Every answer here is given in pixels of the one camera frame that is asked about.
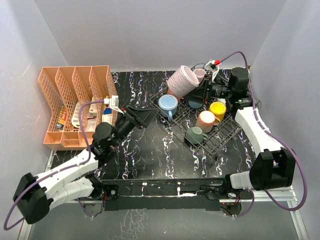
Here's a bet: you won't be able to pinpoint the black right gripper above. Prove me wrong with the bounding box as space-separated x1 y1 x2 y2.
184 74 234 104

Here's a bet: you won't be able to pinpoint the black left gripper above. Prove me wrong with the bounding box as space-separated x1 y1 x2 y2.
111 105 159 148

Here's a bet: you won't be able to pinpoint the blue mug white interior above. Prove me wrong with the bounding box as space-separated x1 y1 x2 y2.
188 100 203 109

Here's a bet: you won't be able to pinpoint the lilac mug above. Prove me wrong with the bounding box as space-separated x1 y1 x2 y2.
167 65 199 98

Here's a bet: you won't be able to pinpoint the lavender textured mug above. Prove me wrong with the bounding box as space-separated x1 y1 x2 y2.
193 68 206 83

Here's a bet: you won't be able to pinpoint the yellow mug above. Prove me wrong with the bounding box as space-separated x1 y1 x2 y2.
209 102 227 121

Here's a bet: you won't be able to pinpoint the peach pink mug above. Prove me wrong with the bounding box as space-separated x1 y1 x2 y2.
195 110 221 133

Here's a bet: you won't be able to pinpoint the light blue ribbed mug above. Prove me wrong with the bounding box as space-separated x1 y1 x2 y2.
158 94 179 122

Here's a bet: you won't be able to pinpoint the green teal mug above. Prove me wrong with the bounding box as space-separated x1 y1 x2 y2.
184 126 209 145

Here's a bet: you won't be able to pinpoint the white speckled ceramic mug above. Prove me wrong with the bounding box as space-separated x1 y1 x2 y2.
217 98 226 106

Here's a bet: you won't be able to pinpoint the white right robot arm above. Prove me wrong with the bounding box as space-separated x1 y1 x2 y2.
184 65 296 199

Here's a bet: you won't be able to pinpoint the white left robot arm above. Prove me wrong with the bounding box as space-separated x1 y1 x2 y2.
13 105 160 225

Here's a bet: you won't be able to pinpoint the papers in organizer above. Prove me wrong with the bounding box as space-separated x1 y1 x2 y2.
56 96 113 132

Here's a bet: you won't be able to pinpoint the orange plastic file organizer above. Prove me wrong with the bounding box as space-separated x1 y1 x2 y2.
38 65 118 151

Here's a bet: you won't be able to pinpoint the grey wire dish rack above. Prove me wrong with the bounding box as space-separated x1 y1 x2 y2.
149 63 252 158

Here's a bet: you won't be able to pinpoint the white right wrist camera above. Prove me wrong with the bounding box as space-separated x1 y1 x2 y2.
204 59 221 83

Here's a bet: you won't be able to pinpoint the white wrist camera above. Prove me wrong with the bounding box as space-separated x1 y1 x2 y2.
204 59 221 83
103 95 124 114

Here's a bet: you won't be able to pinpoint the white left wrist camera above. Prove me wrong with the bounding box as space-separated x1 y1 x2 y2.
103 95 124 114

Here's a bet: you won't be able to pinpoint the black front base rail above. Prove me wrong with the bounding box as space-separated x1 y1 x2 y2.
88 176 253 211

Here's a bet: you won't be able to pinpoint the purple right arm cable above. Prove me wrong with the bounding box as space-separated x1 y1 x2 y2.
219 51 309 218

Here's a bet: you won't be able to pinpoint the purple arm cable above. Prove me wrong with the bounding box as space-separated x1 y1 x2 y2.
3 98 111 231
219 51 309 218

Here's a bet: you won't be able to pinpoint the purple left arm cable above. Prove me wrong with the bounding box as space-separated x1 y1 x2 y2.
3 98 111 231

